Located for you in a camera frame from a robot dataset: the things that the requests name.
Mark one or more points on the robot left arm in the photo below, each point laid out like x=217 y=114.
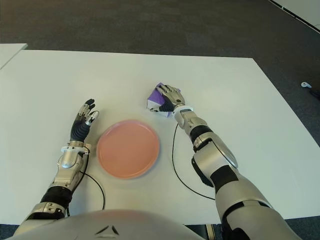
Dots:
x=68 y=161

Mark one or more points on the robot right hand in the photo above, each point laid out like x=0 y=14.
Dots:
x=175 y=98

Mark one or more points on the purple tissue paper pack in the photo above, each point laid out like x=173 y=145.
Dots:
x=155 y=97

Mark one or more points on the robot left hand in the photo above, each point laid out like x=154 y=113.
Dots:
x=79 y=131

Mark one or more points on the pink round plate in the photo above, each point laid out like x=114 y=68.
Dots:
x=128 y=150

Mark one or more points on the small white floor object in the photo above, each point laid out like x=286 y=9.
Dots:
x=305 y=85

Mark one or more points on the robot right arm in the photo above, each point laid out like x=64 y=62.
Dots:
x=215 y=155

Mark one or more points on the white side table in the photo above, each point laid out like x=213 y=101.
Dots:
x=8 y=53

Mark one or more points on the silver robot torso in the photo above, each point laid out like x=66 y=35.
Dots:
x=130 y=225

